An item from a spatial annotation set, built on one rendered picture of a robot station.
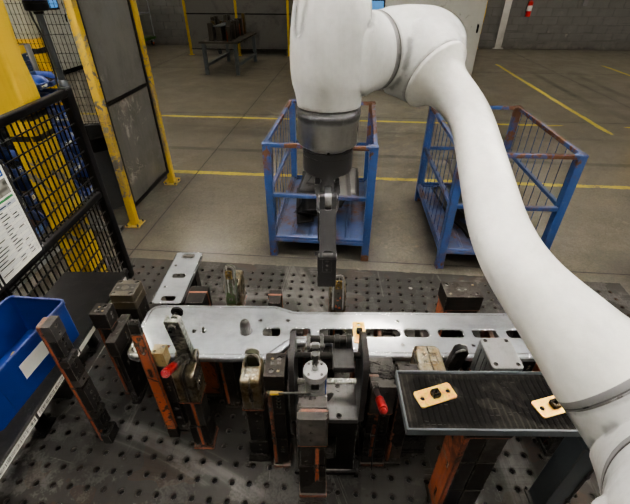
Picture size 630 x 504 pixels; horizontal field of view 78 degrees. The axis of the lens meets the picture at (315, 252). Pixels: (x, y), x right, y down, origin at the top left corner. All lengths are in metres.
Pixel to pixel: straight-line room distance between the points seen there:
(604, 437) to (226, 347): 0.95
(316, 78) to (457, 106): 0.19
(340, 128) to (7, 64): 1.20
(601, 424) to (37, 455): 1.44
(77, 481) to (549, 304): 1.31
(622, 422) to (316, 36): 0.48
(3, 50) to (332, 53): 1.20
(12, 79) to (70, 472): 1.18
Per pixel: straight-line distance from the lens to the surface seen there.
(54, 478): 1.48
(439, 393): 0.89
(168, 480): 1.35
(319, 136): 0.55
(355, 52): 0.53
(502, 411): 0.92
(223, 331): 1.22
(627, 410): 0.41
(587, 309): 0.41
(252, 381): 1.01
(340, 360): 0.92
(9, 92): 1.59
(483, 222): 0.44
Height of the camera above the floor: 1.87
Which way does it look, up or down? 35 degrees down
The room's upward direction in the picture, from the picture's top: straight up
